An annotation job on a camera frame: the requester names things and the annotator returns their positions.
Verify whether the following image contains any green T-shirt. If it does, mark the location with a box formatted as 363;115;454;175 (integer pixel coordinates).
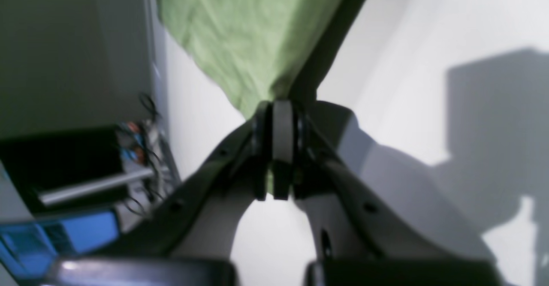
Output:
157;0;342;118

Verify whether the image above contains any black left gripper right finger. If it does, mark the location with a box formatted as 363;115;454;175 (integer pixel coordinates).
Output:
273;100;495;265

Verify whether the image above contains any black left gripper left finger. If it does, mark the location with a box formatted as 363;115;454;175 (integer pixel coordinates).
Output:
94;102;272;259

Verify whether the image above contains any blue box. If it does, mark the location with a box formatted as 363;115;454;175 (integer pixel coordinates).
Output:
0;208;121;281

